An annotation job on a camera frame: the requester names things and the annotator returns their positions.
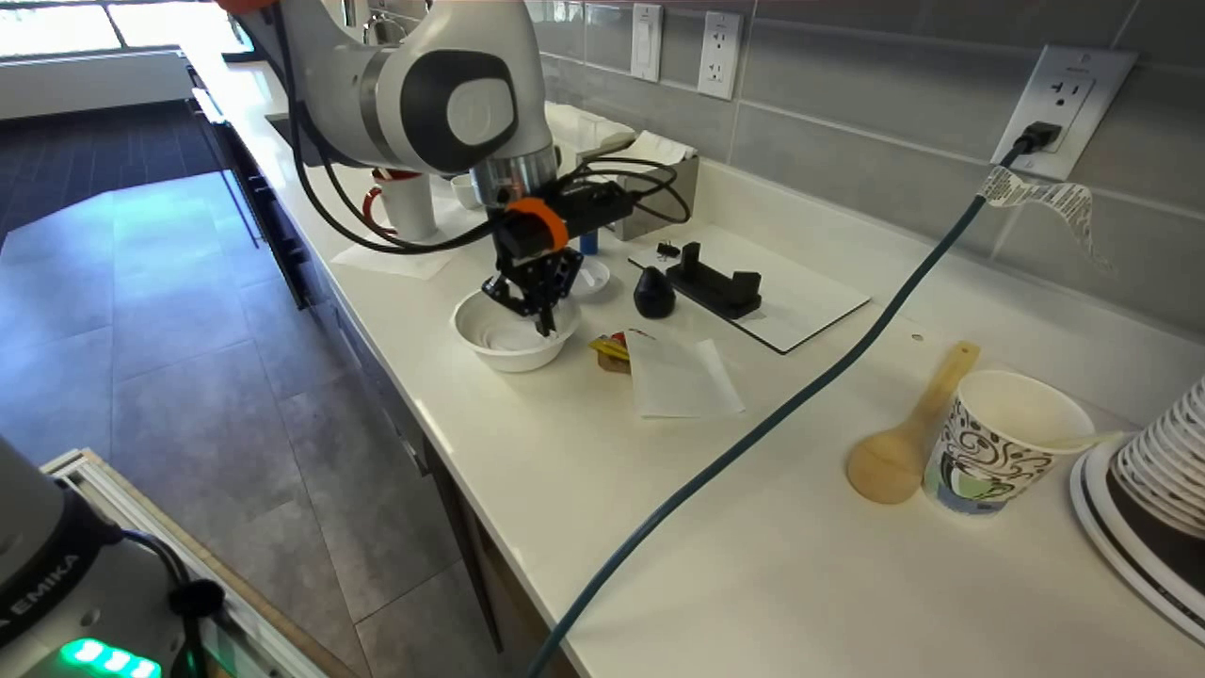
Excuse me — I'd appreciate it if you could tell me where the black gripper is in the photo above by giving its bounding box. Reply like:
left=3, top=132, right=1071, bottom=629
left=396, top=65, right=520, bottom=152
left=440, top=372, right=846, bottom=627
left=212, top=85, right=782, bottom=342
left=479, top=225, right=589, bottom=339

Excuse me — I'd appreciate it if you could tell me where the black teardrop-shaped object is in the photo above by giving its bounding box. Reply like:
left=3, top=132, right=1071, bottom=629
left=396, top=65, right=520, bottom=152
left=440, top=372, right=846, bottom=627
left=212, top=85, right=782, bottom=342
left=629, top=263, right=679, bottom=325

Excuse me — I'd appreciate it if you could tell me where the white round bowl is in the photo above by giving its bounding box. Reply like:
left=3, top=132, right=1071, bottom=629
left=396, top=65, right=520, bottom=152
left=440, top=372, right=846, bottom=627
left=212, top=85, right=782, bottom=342
left=448, top=286, right=584, bottom=378

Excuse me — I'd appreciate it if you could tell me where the long yellow sauce packet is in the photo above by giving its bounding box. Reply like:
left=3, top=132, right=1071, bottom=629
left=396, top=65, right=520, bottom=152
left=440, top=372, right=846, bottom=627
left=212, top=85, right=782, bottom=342
left=593, top=329, right=635, bottom=378

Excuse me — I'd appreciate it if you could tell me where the white folded napkin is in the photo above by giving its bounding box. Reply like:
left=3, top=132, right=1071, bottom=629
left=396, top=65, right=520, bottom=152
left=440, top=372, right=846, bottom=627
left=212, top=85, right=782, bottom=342
left=625, top=329, right=751, bottom=423

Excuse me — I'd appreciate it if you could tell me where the white box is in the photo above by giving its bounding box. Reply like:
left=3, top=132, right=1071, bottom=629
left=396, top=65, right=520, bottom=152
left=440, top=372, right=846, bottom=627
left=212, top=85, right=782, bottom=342
left=599, top=128, right=703, bottom=242

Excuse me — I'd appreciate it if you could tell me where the white flat board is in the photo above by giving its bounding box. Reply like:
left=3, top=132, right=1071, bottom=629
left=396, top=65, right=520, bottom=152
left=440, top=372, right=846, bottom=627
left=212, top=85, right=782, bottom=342
left=625, top=221, right=874, bottom=359

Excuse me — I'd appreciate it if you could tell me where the wooden spoon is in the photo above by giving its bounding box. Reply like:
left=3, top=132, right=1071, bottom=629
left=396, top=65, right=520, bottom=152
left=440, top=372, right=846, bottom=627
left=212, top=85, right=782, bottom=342
left=840, top=339, right=983, bottom=509

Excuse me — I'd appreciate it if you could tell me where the patterned paper cup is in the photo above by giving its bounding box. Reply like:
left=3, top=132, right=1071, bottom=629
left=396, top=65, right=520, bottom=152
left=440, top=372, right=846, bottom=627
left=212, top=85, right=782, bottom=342
left=922, top=367, right=1101, bottom=519

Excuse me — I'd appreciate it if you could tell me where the black power plug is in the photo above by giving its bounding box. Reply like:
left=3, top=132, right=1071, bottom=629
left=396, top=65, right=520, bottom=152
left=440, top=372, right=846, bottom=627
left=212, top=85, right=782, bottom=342
left=997, top=121, right=1065, bottom=170

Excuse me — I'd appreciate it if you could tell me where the stack of plates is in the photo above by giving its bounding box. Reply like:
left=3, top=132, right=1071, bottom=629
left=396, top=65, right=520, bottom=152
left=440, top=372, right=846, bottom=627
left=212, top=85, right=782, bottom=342
left=1065, top=437, right=1205, bottom=648

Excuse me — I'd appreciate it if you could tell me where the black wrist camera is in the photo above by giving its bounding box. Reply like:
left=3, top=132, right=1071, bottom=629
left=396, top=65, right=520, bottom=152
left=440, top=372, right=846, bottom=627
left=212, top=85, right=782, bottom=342
left=560, top=182, right=635, bottom=236

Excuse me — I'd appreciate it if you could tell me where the black holder bracket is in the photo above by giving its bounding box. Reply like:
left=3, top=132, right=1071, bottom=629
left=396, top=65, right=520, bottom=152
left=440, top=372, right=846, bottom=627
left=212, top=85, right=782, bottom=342
left=662, top=236, right=770, bottom=322

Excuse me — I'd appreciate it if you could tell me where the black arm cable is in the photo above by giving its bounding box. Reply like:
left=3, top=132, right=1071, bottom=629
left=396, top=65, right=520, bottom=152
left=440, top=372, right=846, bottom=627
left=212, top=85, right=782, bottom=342
left=276, top=50, right=696, bottom=255

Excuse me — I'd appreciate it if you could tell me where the green power cable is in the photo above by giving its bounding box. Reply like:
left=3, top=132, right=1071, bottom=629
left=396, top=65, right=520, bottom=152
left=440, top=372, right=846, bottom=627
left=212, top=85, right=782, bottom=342
left=524, top=193, right=994, bottom=678

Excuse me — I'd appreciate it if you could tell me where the white wall switch plate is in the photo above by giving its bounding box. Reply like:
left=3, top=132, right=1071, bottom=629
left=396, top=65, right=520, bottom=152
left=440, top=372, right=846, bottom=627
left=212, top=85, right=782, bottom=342
left=625, top=0, right=668, bottom=85

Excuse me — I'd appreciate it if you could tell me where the white wall outlet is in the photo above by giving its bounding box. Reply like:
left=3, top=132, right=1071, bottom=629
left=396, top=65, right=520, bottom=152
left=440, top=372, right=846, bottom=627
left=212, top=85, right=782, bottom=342
left=694, top=8, right=746, bottom=102
left=989, top=44, right=1140, bottom=183

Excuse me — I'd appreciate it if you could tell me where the white metal frame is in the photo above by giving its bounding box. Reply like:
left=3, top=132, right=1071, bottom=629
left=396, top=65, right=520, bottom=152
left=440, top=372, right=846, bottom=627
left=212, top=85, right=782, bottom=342
left=42, top=450, right=333, bottom=678

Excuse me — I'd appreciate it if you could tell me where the clear plastic wall hook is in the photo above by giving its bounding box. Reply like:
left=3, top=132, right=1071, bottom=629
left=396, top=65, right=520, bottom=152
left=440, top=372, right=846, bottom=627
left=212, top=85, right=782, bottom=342
left=978, top=166, right=1101, bottom=255

